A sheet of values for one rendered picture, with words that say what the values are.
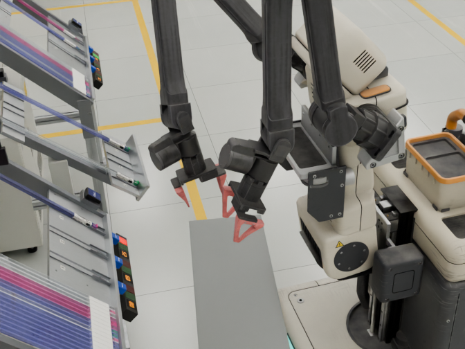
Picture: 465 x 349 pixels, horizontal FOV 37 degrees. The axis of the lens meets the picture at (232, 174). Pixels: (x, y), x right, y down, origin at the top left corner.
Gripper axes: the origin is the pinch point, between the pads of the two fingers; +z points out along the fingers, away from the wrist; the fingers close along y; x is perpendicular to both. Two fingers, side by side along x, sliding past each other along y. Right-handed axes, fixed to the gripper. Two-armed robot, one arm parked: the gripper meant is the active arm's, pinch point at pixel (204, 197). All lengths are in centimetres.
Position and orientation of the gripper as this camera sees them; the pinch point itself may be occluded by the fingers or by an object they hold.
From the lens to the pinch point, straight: 189.3
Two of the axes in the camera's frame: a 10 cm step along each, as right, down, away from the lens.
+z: 2.4, 8.2, 5.2
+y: -9.2, 3.5, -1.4
